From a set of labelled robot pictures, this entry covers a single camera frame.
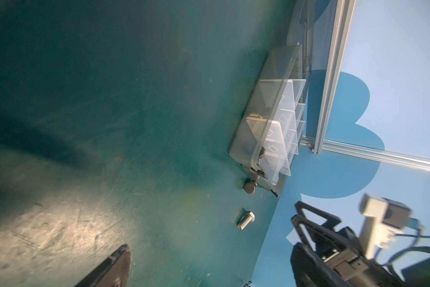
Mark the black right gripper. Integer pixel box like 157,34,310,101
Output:
291,201,406,287

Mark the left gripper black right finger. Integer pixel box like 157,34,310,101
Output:
290,243,351,287

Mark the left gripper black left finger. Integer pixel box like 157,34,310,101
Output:
76,245,131,287

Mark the silver hex bolt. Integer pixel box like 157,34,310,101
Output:
237,211,256,230

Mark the black bolt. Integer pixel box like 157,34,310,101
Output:
243,179,258,194

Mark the brass wing nut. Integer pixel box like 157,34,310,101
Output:
249,114,263,119

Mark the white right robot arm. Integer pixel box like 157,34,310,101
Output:
291,194,430,287

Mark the clear plastic organizer box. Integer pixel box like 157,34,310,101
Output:
228,0,314,197

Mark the aluminium frame rail back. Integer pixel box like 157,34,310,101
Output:
322,140,430,172

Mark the aluminium frame post right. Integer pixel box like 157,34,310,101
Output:
313,0,357,155

